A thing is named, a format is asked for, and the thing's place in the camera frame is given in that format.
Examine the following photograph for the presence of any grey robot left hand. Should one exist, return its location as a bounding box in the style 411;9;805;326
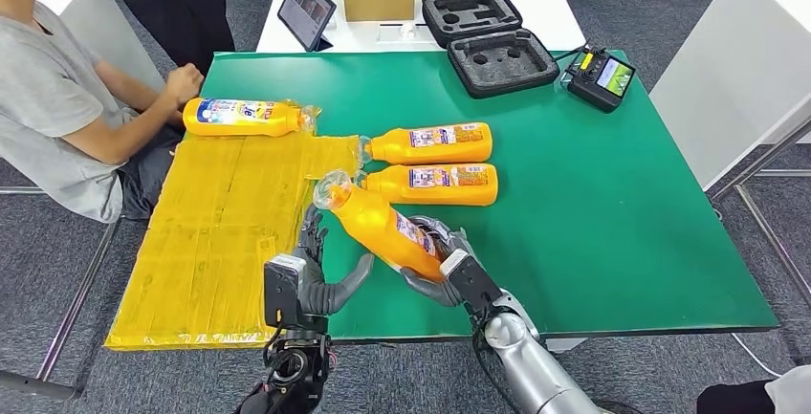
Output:
292;204;376;318

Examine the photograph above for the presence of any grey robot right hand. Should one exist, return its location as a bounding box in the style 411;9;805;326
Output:
399;214;479;310

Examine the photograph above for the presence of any orange detergent bottle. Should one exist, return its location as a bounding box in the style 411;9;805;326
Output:
358;121;494;166
354;163;500;207
182;97;320;140
312;168;447;284

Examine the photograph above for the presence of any yellow taped cardboard mat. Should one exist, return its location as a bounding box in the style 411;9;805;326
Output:
104;100;362;354

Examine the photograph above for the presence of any black foam-lined carrying case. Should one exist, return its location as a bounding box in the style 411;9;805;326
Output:
421;0;561;100

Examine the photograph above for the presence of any small white packet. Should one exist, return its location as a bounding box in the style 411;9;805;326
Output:
377;22;432;44

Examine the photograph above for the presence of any black remote controller with screen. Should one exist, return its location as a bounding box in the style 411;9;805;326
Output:
555;43;637;116

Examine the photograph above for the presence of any black tablet with stand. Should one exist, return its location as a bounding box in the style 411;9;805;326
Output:
276;0;339;54

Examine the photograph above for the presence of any standing person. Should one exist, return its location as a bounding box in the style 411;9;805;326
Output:
91;0;237;77

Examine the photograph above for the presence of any seated person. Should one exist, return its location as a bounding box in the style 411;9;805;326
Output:
0;0;206;227

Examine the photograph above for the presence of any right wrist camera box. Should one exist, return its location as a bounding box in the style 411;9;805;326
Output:
438;247;506;318

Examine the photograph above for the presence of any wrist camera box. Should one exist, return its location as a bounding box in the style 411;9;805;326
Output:
438;247;506;318
262;253;309;331

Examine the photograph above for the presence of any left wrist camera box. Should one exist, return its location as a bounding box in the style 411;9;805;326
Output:
262;253;309;331

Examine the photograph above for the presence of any metal table leg frame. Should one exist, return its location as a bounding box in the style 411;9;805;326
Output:
708;116;811;309
0;185;122;402

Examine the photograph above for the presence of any white floor cable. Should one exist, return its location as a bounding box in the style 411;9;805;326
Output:
731;333;784;379

